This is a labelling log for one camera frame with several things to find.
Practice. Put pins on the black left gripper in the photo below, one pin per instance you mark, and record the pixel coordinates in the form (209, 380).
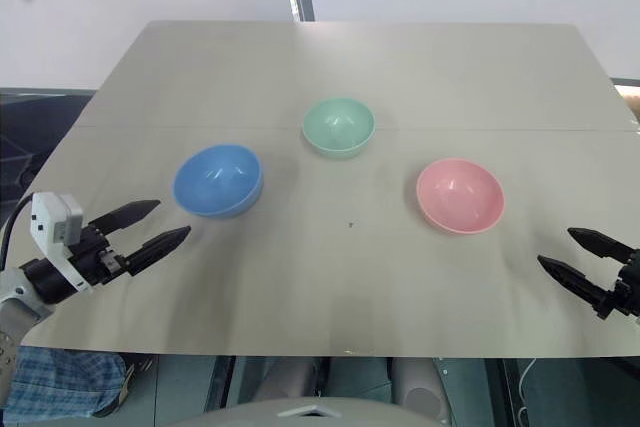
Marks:
(95, 256)

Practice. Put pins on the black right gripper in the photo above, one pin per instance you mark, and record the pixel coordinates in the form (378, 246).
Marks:
(627, 282)

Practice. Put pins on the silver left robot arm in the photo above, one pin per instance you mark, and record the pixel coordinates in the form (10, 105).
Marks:
(26, 297)

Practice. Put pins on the blue plastic bowl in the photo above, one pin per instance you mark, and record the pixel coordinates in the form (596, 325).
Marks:
(218, 180)

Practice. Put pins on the pink plastic bowl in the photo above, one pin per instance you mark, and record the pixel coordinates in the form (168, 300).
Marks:
(460, 195)

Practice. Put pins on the dark clear storage bin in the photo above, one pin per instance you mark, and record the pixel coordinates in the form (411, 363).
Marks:
(30, 137)

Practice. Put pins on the blue plaid cloth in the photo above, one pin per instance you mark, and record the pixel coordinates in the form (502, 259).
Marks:
(65, 383)

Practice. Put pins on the green plastic bowl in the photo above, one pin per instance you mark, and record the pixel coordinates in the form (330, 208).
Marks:
(338, 127)

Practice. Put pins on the grey robot torso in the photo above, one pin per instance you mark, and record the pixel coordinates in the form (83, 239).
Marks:
(330, 397)

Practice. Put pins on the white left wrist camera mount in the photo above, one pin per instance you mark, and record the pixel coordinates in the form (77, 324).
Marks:
(54, 230)

